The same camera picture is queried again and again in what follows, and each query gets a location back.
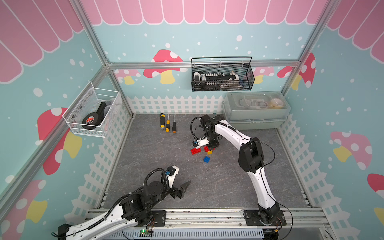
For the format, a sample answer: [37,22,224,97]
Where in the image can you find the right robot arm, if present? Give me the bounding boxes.
[190,115,287,227]

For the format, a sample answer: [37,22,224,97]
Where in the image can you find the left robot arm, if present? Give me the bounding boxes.
[51,166,191,240]

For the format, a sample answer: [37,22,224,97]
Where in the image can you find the orange black screwdriver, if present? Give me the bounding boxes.
[172,115,177,133]

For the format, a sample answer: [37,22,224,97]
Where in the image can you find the small yellow screwdriver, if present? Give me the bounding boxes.
[166,115,170,133]

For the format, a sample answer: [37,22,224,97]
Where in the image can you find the thick yellow black screwdriver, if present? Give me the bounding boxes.
[160,113,166,130]

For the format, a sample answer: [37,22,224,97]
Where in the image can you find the white items in basket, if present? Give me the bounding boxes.
[192,71,240,89]

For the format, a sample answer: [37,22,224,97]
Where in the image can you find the green plastic storage box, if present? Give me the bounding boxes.
[223,92,291,130]

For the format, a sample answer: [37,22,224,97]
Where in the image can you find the black tape roll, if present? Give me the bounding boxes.
[82,102,107,130]

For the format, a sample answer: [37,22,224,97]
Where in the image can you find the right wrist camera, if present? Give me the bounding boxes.
[193,138,210,149]

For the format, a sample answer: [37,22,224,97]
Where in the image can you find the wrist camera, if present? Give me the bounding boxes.
[165,166,179,190]
[193,138,210,149]

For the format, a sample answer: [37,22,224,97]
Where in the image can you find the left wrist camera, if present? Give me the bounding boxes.
[165,166,179,190]

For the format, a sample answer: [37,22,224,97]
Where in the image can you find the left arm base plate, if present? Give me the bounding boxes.
[135,210,167,227]

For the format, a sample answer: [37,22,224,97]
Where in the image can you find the black wire mesh basket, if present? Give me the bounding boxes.
[191,57,255,92]

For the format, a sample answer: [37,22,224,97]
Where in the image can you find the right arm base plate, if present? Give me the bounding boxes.
[243,210,287,228]

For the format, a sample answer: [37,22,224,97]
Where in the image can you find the clear wall bin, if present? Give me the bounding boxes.
[63,82,122,138]

